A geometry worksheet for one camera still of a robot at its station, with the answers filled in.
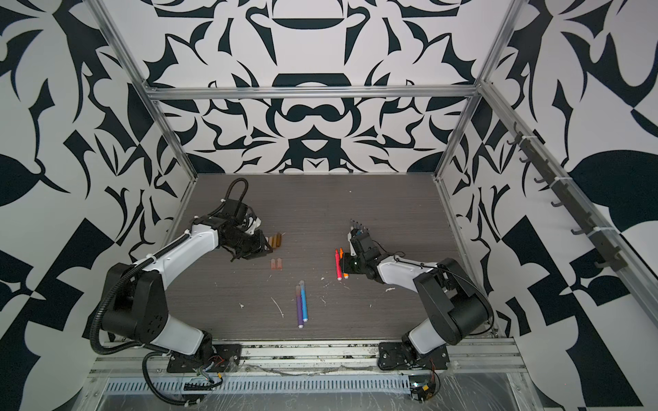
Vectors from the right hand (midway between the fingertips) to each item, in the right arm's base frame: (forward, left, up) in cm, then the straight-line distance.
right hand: (341, 258), depth 93 cm
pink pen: (+14, -9, -1) cm, 16 cm away
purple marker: (-16, +14, -1) cm, 22 cm away
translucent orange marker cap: (-2, +22, 0) cm, 22 cm away
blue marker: (-15, +13, -1) cm, 19 cm away
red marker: (-2, +1, 0) cm, 3 cm away
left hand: (+1, +25, +8) cm, 26 cm away
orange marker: (-1, 0, +1) cm, 2 cm away
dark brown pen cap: (+8, +24, -1) cm, 25 cm away
